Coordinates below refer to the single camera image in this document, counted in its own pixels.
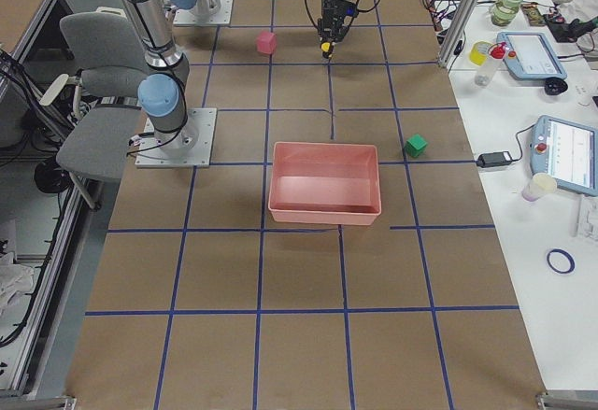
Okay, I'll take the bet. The teach pendant near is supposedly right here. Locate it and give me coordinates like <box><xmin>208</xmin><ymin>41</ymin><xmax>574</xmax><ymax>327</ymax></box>
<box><xmin>530</xmin><ymin>115</ymin><xmax>597</xmax><ymax>197</ymax></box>

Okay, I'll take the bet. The black round container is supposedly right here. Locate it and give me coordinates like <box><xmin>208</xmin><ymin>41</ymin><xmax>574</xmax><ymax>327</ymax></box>
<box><xmin>544</xmin><ymin>77</ymin><xmax>568</xmax><ymax>96</ymax></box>

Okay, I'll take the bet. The pink plastic bin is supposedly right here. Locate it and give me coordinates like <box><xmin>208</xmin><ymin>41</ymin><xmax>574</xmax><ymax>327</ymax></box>
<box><xmin>268</xmin><ymin>142</ymin><xmax>382</xmax><ymax>225</ymax></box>

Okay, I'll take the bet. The pink cube centre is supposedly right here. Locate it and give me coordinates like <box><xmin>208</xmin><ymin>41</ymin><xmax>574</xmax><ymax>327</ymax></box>
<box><xmin>256</xmin><ymin>31</ymin><xmax>278</xmax><ymax>55</ymax></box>

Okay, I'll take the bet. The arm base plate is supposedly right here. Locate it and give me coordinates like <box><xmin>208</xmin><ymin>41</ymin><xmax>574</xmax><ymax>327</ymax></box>
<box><xmin>134</xmin><ymin>108</ymin><xmax>217</xmax><ymax>168</ymax></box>
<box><xmin>173</xmin><ymin>0</ymin><xmax>234</xmax><ymax>27</ymax></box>

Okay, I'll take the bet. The blue tape ring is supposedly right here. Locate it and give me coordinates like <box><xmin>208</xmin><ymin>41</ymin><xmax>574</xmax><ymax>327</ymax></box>
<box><xmin>545</xmin><ymin>248</ymin><xmax>576</xmax><ymax>275</ymax></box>

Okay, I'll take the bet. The clear squeeze bottle red cap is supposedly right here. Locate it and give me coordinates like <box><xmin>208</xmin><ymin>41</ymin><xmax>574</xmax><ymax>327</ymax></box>
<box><xmin>474</xmin><ymin>42</ymin><xmax>508</xmax><ymax>87</ymax></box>

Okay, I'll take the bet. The white crumpled cloth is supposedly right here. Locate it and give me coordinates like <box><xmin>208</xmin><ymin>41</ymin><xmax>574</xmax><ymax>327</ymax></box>
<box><xmin>1</xmin><ymin>251</ymin><xmax>35</xmax><ymax>313</ymax></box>

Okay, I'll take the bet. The white paper cup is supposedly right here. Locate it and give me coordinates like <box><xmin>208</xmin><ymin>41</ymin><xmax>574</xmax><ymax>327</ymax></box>
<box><xmin>521</xmin><ymin>173</ymin><xmax>558</xmax><ymax>202</ymax></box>

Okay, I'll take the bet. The green cube near bin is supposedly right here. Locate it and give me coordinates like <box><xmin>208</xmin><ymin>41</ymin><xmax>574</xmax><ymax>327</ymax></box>
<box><xmin>404</xmin><ymin>134</ymin><xmax>428</xmax><ymax>158</ymax></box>

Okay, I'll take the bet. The grey office chair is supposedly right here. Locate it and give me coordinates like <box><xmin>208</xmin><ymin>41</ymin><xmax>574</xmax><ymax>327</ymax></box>
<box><xmin>40</xmin><ymin>7</ymin><xmax>150</xmax><ymax>210</ymax></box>

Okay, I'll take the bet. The teach pendant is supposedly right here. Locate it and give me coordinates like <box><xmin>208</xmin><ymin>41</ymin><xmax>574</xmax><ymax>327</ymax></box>
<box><xmin>530</xmin><ymin>115</ymin><xmax>597</xmax><ymax>197</ymax></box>
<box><xmin>496</xmin><ymin>32</ymin><xmax>567</xmax><ymax>80</ymax></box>

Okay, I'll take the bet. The aluminium frame post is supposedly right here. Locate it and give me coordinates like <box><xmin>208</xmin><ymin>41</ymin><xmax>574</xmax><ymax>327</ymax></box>
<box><xmin>437</xmin><ymin>0</ymin><xmax>477</xmax><ymax>67</ymax></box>

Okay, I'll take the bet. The yellow tape roll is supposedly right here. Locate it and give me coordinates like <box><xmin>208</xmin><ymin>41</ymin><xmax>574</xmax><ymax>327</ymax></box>
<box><xmin>468</xmin><ymin>41</ymin><xmax>493</xmax><ymax>66</ymax></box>

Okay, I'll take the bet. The black power adapter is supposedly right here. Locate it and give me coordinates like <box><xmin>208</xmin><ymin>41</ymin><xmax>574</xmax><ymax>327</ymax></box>
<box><xmin>476</xmin><ymin>151</ymin><xmax>514</xmax><ymax>168</ymax></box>

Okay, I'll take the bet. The teach pendant far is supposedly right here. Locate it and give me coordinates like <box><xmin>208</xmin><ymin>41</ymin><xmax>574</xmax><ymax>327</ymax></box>
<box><xmin>496</xmin><ymin>32</ymin><xmax>567</xmax><ymax>80</ymax></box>

